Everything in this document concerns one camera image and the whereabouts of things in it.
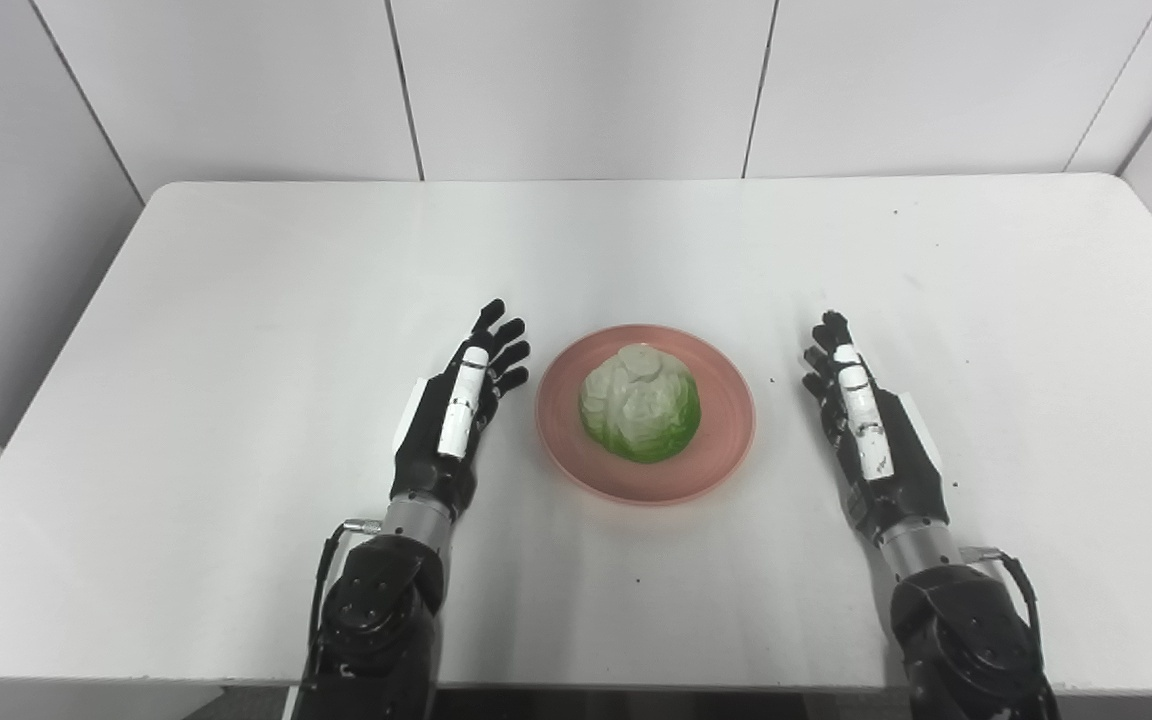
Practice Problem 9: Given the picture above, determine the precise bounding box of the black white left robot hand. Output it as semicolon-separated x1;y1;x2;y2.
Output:
390;298;533;522

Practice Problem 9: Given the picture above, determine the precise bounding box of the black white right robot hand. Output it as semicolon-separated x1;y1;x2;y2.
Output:
802;310;951;547

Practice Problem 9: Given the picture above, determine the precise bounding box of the pink round plate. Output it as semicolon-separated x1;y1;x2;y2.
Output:
535;323;758;506

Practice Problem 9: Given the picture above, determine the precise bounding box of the green white toy cabbage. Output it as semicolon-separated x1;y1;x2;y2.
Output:
578;342;704;465

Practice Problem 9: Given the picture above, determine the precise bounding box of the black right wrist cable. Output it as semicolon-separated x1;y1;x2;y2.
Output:
958;545;1049;693

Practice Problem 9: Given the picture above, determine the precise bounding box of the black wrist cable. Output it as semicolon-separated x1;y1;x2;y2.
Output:
307;517;385;656
958;545;1049;693

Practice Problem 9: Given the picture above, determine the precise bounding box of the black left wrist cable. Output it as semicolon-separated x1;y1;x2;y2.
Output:
307;517;385;656

